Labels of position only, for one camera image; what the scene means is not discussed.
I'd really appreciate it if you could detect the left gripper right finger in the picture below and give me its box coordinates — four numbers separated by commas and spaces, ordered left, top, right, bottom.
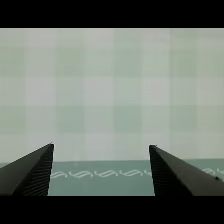
148, 144, 224, 197

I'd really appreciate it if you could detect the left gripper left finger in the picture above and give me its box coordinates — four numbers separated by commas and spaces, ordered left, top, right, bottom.
0, 142, 55, 197

